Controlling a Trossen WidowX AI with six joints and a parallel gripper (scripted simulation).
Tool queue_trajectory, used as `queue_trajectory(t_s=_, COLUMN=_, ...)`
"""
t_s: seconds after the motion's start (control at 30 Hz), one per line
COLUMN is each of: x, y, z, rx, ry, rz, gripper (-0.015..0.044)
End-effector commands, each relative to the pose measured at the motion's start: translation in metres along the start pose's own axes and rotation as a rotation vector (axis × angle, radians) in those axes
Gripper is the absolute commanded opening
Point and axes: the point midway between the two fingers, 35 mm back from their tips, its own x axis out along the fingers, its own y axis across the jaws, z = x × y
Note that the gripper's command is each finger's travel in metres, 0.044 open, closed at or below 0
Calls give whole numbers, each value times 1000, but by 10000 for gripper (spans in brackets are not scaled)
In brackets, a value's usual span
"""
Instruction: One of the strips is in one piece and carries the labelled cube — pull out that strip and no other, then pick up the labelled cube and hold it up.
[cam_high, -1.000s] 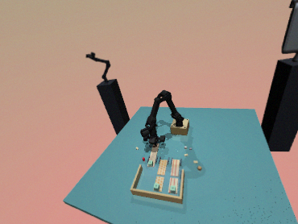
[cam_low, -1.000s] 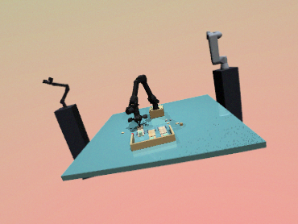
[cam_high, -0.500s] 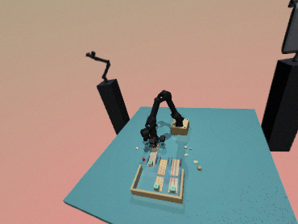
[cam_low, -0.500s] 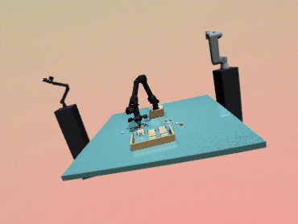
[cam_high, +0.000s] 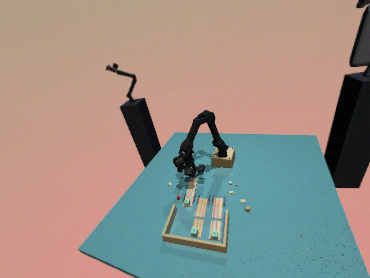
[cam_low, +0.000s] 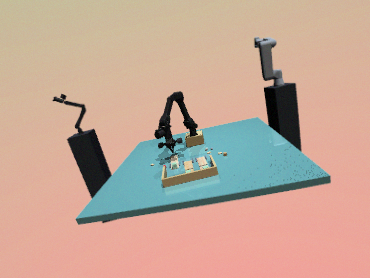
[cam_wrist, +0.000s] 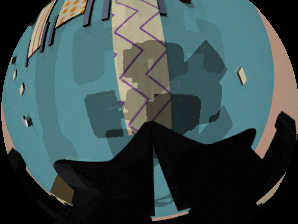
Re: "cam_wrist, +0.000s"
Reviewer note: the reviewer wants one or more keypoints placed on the cream strip with red stripes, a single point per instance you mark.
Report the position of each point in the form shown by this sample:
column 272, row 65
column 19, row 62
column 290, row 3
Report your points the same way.
column 39, row 28

